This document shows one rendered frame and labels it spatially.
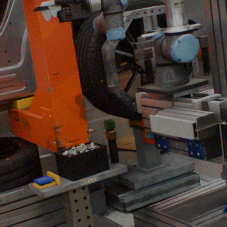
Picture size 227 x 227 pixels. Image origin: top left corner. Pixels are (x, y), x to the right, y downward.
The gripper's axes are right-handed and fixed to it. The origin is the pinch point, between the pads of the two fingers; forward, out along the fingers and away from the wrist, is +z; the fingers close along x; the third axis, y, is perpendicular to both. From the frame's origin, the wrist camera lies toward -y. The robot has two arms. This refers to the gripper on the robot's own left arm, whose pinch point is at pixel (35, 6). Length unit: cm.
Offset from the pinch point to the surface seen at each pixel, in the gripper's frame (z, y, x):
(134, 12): -62, 4, 66
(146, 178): -58, 91, 83
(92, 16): -47, 1, 87
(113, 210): -38, 105, 89
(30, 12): -8, -3, 54
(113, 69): -46, 30, 67
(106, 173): -24, 75, 38
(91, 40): -40, 13, 74
